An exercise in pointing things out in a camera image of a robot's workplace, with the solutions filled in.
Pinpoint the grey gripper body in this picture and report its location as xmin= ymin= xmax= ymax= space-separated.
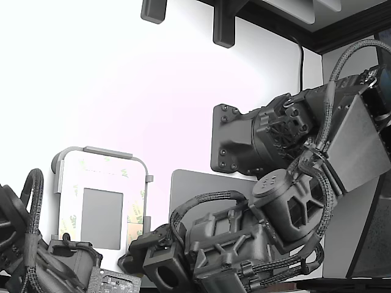
xmin=45 ymin=234 xmax=103 ymax=291

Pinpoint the tan liner tape, green print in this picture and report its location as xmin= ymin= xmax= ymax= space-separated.
xmin=126 ymin=198 xmax=144 ymax=242

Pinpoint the grey circuit board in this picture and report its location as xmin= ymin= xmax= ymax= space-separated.
xmin=89 ymin=267 xmax=143 ymax=293

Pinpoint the grey rectangular pad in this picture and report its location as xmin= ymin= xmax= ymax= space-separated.
xmin=81 ymin=187 xmax=125 ymax=251

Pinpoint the grey rounded plate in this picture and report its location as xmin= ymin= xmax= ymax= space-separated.
xmin=169 ymin=169 xmax=260 ymax=245

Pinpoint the dark glass panel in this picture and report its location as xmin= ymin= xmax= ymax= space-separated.
xmin=346 ymin=175 xmax=391 ymax=279

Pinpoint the white shelf panel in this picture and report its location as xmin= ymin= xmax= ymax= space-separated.
xmin=262 ymin=0 xmax=316 ymax=26

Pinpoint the black edge trim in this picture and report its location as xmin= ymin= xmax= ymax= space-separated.
xmin=195 ymin=0 xmax=391 ymax=56

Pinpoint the grey printed tape frame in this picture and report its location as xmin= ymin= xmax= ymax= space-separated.
xmin=51 ymin=145 xmax=154 ymax=245

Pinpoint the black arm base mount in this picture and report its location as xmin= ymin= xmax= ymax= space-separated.
xmin=210 ymin=103 xmax=256 ymax=175

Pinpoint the black mounting bracket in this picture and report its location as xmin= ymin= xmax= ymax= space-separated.
xmin=213 ymin=0 xmax=236 ymax=49
xmin=140 ymin=0 xmax=168 ymax=24

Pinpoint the thin black cable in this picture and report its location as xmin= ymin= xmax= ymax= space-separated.
xmin=288 ymin=32 xmax=305 ymax=92

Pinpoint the long braided cable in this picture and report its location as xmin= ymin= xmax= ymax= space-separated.
xmin=323 ymin=39 xmax=391 ymax=150

